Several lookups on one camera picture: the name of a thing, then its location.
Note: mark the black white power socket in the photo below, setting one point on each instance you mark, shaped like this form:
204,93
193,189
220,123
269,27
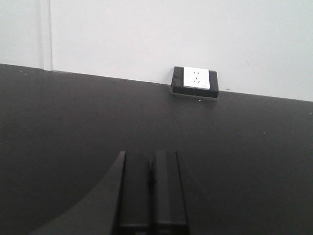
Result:
197,82

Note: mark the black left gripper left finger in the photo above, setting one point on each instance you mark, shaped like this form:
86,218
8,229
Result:
135,208

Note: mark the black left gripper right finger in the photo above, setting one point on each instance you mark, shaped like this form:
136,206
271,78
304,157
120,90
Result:
168,207

